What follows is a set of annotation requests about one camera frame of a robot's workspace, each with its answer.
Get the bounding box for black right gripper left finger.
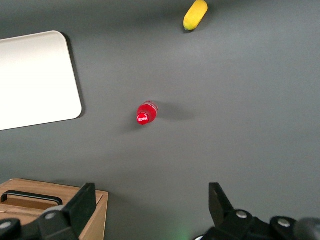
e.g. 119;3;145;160
0;182;97;240

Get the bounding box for yellow banana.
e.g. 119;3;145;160
183;0;209;32

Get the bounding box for black box handle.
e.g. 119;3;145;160
0;190;63;207

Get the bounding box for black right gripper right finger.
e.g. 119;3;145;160
194;182;320;240

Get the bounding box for wooden box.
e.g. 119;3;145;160
0;178;109;240

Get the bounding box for white rectangular tray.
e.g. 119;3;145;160
0;30;83;132

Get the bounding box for red coke bottle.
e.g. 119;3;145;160
136;100;159;126

